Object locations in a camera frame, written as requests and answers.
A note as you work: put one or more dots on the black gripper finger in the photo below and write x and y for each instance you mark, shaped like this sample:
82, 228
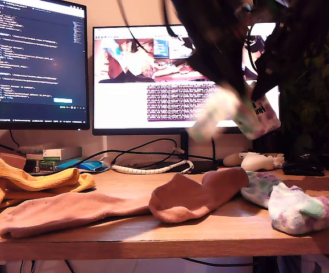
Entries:
265, 65
212, 62
279, 68
232, 51

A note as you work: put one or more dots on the pastel tie-dye sock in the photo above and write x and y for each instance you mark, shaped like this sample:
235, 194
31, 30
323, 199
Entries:
258, 119
292, 210

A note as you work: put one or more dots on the pink sock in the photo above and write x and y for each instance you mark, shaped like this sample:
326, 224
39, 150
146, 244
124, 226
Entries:
187, 199
67, 210

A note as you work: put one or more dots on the green houseplant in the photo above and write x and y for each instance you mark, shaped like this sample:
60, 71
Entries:
323, 99

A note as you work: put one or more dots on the white game controller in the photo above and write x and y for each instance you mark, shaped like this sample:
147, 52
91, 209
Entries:
255, 162

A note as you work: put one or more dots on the black monitor bright screen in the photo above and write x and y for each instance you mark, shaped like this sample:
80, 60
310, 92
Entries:
118, 105

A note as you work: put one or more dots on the black wallet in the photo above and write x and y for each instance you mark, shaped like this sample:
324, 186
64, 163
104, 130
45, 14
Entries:
303, 169

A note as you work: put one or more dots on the blue packet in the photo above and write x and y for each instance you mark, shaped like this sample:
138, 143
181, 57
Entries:
87, 165

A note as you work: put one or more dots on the black monitor dark screen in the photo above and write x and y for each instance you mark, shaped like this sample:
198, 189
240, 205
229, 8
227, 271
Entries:
39, 71

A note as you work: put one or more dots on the white and green box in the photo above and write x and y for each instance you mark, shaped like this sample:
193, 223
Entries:
53, 155

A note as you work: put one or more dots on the green box stack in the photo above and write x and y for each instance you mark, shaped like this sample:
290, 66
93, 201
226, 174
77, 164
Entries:
46, 166

